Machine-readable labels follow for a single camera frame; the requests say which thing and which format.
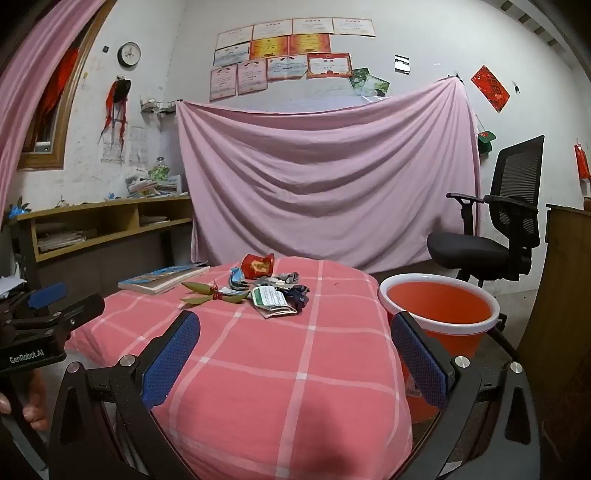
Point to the glass jar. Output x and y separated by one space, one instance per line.
159 170

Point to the dark wrapper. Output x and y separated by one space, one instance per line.
300 295

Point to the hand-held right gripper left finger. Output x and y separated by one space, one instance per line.
171 360

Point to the stack of books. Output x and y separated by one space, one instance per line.
152 187

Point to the red snack canister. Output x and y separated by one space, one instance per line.
256 266

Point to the paper wall calendar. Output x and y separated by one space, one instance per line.
137 146
113 150

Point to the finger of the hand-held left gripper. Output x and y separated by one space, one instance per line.
83 309
46 295

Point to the group of wall certificates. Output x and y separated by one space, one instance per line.
286 50

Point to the green plant photo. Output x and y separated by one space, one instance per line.
358 77
378 86

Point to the person's left hand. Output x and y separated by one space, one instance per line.
37 410

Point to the wooden shelf unit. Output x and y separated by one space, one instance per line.
115 210

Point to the green hat ornament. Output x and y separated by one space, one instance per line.
486 141

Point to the red cloth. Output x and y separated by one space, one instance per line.
57 92

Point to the white and green paper packet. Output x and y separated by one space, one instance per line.
270 297

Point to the red tassel ornament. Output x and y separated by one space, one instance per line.
117 97

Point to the pink curtain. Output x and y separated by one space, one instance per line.
27 92

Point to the red hanging ornament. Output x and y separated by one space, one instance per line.
582 161

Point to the white and blue wrapper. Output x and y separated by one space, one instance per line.
236 277

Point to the blue cover book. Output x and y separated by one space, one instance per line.
157 279

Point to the round wall clock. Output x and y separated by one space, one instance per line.
129 54

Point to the orange bucket with white rim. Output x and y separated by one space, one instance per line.
438 300

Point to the white paper sheet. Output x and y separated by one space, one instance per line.
9 285

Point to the pink hanging sheet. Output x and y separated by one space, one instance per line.
323 184

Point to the pink checked blanket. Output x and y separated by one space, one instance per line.
277 369

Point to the wooden window frame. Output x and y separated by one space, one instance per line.
64 115

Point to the grey wrapper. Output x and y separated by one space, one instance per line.
291 277

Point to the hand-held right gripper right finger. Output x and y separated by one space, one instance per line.
420 364

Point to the pile of papers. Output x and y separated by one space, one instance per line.
154 220
60 241

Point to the black and white sticker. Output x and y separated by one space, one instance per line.
402 64

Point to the wooden cabinet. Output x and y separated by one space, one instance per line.
568 277

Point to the black office chair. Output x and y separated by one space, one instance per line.
466 249

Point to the red wall poster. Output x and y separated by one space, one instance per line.
491 87

